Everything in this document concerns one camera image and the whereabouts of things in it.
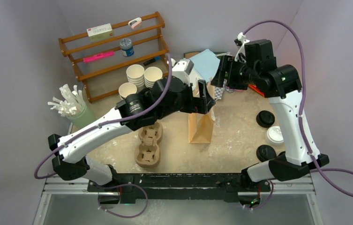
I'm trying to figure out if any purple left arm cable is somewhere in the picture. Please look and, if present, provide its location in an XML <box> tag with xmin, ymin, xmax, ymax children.
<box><xmin>34</xmin><ymin>53</ymin><xmax>174</xmax><ymax>218</ymax></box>

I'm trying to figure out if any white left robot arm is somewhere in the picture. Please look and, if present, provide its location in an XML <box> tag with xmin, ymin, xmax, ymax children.
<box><xmin>48</xmin><ymin>60</ymin><xmax>215</xmax><ymax>192</ymax></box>

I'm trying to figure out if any brown pulp cup carrier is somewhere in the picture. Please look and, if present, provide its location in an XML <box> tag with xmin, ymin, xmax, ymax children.
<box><xmin>135</xmin><ymin>122</ymin><xmax>163</xmax><ymax>168</ymax></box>

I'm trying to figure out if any orange paper bag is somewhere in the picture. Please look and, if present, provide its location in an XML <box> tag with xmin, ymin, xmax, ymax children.
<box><xmin>248</xmin><ymin>84</ymin><xmax>265</xmax><ymax>97</ymax></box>

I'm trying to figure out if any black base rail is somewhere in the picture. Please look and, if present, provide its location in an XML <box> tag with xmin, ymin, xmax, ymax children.
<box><xmin>88</xmin><ymin>173</ymin><xmax>271</xmax><ymax>203</ymax></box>

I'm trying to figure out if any wooden shelf rack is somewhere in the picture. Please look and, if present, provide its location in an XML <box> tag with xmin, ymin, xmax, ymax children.
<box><xmin>58</xmin><ymin>12</ymin><xmax>170</xmax><ymax>103</ymax></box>

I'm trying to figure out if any light blue paper bag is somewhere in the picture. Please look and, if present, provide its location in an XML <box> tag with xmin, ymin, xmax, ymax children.
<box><xmin>184</xmin><ymin>49</ymin><xmax>220</xmax><ymax>82</ymax></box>

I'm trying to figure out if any kraft brown paper bag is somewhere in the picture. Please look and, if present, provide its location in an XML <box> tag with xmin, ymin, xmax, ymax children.
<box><xmin>188</xmin><ymin>80</ymin><xmax>215</xmax><ymax>143</ymax></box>

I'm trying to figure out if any blue white jar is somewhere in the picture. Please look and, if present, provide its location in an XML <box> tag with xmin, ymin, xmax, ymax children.
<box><xmin>120</xmin><ymin>38</ymin><xmax>134</xmax><ymax>57</ymax></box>

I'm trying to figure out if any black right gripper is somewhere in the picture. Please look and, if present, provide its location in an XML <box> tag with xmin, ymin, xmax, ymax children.
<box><xmin>212</xmin><ymin>56</ymin><xmax>260</xmax><ymax>91</ymax></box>

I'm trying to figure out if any white green box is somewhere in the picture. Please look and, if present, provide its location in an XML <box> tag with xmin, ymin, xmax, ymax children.
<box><xmin>86</xmin><ymin>23</ymin><xmax>114</xmax><ymax>42</ymax></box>

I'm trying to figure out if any white coffee cup lid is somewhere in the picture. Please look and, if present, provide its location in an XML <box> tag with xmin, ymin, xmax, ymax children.
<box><xmin>265</xmin><ymin>126</ymin><xmax>284</xmax><ymax>145</ymax></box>

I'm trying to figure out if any pink highlighter marker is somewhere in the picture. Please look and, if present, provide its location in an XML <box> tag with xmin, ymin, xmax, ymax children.
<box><xmin>83</xmin><ymin>51</ymin><xmax>114</xmax><ymax>63</ymax></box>

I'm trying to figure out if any checkered blue white bag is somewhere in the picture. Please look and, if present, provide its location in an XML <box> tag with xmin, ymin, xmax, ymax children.
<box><xmin>214</xmin><ymin>84</ymin><xmax>225</xmax><ymax>101</ymax></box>

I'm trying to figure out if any green cup with straws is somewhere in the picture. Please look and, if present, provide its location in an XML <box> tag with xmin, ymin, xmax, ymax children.
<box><xmin>47</xmin><ymin>84</ymin><xmax>96</xmax><ymax>129</ymax></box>

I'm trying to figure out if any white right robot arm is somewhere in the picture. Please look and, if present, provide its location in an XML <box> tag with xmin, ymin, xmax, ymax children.
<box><xmin>211</xmin><ymin>39</ymin><xmax>330</xmax><ymax>191</ymax></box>

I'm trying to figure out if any pink white small device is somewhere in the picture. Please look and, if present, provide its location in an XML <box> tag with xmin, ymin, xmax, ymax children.
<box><xmin>128</xmin><ymin>17</ymin><xmax>142</xmax><ymax>30</ymax></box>

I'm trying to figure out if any white paper cup stack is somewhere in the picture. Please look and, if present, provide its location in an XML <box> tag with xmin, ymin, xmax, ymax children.
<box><xmin>126</xmin><ymin>64</ymin><xmax>145</xmax><ymax>87</ymax></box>

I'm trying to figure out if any black blue marker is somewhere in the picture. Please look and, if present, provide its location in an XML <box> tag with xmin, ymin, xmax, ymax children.
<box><xmin>143</xmin><ymin>56</ymin><xmax>161</xmax><ymax>66</ymax></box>

